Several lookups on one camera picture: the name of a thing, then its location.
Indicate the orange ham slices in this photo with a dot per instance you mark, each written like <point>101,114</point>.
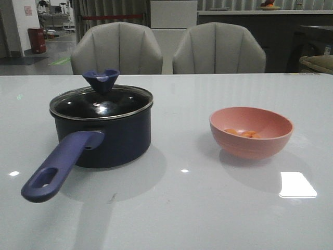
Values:
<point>246,134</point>

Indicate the left beige upholstered chair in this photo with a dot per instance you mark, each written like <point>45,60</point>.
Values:
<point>127,47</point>

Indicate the dark grey counter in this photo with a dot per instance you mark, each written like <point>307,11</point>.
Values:
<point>276,31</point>

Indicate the glass lid blue knob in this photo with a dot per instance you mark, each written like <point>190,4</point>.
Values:
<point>103,99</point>

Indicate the fruit plate on counter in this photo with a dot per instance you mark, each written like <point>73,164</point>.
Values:
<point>269,5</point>

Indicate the right beige upholstered chair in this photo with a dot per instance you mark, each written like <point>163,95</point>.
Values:
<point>218,48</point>

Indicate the beige cushion at right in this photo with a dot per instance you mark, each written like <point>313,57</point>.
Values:
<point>319,63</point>

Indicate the red trash bin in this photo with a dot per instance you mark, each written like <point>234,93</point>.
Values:
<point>37,41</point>

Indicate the beige upholstered chair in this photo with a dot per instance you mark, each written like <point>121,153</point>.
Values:
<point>218,48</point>
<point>127,47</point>

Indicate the pink plastic bowl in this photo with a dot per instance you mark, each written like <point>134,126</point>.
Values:
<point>274,129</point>

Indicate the white cabinet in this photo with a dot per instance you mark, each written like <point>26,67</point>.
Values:
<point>168,21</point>

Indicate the dark blue saucepan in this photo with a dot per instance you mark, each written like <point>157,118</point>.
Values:
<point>89,144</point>

